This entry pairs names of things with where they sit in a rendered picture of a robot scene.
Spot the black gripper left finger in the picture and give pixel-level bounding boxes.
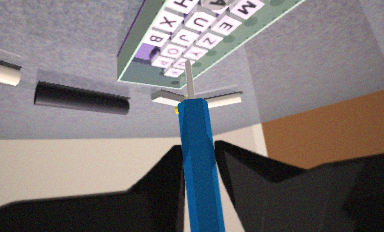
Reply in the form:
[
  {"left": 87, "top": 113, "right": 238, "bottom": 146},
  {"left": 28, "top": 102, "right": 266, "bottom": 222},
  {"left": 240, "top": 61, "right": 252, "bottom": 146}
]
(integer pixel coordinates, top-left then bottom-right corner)
[{"left": 0, "top": 145, "right": 185, "bottom": 232}]

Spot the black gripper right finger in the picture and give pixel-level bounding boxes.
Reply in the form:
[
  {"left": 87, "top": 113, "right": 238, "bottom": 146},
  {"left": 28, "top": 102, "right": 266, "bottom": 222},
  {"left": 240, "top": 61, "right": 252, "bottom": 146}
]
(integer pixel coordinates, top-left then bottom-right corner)
[{"left": 214, "top": 140, "right": 384, "bottom": 232}]

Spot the blue stylus with grey tip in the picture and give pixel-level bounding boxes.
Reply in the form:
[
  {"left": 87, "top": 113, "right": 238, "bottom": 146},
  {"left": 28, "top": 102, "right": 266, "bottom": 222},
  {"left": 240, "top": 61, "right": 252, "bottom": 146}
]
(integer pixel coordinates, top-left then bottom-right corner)
[{"left": 177, "top": 60, "right": 225, "bottom": 232}]

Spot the keyboard with white letter keys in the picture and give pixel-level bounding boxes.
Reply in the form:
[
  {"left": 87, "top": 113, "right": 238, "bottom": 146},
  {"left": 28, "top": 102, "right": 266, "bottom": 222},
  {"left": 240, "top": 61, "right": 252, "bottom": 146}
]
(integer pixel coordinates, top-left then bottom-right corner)
[{"left": 116, "top": 0, "right": 306, "bottom": 90}]

